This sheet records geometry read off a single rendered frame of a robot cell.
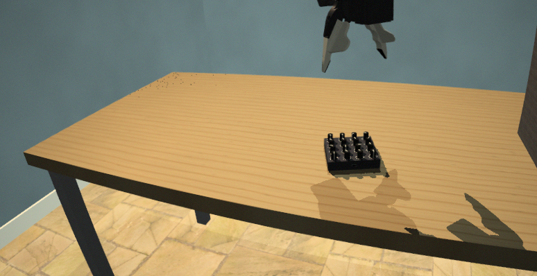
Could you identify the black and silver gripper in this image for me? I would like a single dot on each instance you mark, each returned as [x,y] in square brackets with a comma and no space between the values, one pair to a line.
[335,32]

